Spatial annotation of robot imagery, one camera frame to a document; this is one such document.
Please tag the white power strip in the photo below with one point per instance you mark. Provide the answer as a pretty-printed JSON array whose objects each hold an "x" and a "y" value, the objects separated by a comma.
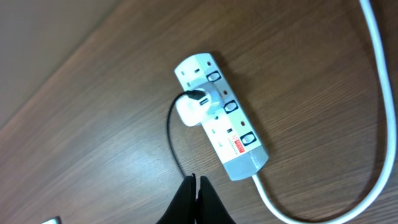
[{"x": 229, "y": 130}]

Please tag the white USB charger plug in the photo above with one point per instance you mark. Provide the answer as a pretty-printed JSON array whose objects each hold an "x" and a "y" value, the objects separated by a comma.
[{"x": 194, "y": 106}]

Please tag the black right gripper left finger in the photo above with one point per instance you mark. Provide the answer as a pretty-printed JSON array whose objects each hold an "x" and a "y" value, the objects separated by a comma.
[{"x": 182, "y": 208}]

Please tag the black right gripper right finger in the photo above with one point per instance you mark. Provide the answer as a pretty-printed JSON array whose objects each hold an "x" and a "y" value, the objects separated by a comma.
[{"x": 210, "y": 209}]

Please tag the blue Galaxy smartphone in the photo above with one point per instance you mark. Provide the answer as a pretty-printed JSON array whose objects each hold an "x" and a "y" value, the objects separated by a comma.
[{"x": 53, "y": 220}]

